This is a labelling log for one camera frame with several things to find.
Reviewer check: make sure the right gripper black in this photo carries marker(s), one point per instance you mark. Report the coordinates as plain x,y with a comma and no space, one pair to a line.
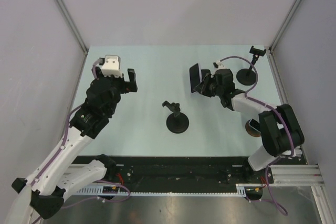
202,87

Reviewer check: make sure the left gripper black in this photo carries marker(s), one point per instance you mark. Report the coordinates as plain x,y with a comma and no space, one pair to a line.
126,86

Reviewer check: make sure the phone with lilac case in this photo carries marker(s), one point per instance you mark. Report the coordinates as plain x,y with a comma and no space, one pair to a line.
195,75

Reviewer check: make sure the black phone stand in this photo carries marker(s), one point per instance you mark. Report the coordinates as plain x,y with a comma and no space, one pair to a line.
177,122
248,76

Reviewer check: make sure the phone with light blue case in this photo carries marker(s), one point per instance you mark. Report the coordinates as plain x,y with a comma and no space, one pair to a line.
254,125

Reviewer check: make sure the brown round phone stand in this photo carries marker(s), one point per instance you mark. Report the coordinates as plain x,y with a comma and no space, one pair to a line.
250,131

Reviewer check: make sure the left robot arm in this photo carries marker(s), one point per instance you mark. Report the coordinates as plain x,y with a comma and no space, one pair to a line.
47,188

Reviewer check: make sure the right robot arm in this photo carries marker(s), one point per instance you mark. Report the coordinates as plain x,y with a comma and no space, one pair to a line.
279,127

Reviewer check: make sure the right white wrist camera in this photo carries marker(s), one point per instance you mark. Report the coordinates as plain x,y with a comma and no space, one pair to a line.
219,65

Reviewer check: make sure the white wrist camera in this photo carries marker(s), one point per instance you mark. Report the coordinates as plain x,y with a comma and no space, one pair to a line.
111,66
219,65

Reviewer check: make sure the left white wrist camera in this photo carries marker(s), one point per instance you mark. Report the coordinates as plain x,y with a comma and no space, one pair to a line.
111,66

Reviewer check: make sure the right aluminium frame post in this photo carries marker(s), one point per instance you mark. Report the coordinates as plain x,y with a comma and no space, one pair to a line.
289,16

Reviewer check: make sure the aluminium frame post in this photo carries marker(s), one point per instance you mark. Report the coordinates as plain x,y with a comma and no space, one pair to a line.
71,25
289,16

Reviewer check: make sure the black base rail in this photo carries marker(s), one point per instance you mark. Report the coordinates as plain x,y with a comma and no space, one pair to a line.
185,175

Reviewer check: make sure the left aluminium frame post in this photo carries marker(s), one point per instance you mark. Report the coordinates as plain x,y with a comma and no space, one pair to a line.
71,25

